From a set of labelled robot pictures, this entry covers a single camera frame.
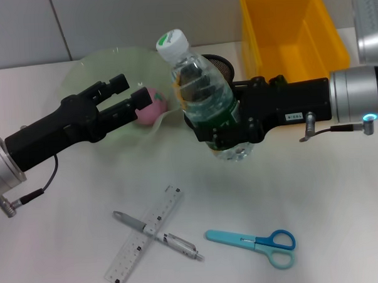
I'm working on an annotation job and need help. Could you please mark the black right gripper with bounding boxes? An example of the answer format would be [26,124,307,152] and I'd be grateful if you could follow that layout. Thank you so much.
[185,73,335,152]

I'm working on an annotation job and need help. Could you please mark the left arm grey cable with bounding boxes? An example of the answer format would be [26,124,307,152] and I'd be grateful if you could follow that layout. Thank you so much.
[0,154,61,219]

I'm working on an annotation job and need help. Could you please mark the black mesh pen holder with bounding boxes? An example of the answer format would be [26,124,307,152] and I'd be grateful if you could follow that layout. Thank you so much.
[200,53,237,85]

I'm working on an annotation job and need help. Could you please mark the grey white pen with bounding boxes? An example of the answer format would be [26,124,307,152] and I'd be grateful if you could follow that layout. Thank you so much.
[112,206,206,266]

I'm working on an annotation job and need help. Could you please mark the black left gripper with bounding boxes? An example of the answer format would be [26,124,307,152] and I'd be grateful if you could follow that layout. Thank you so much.
[0,72,156,175]

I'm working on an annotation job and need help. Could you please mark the yellow plastic bin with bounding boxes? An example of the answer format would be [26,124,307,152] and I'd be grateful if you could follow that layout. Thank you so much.
[239,0,352,84]

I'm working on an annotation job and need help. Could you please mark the blue scissors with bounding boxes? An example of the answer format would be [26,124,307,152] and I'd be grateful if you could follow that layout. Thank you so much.
[205,226,298,273]

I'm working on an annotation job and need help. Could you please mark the pink toy peach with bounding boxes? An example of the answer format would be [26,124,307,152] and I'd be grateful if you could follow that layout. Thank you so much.
[133,85,170,127]

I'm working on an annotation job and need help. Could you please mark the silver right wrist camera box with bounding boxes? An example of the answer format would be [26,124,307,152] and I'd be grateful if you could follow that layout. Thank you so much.
[351,0,378,65]

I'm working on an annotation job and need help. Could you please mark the clear green-label water bottle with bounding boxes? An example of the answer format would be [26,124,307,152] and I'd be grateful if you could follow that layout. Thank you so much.
[155,26,257,166]

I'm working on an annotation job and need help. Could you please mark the transparent plastic ruler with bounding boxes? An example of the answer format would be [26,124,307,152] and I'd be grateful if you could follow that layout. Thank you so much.
[100,184,188,283]

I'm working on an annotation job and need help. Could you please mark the translucent green fruit plate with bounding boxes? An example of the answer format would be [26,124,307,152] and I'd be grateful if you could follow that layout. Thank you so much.
[59,44,185,145]

